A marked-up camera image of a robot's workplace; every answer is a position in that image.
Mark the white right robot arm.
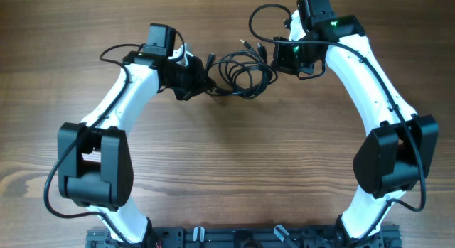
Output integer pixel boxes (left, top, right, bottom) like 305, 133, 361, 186
272, 0, 439, 244

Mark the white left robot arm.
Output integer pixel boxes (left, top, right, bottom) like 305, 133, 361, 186
43, 23, 211, 247

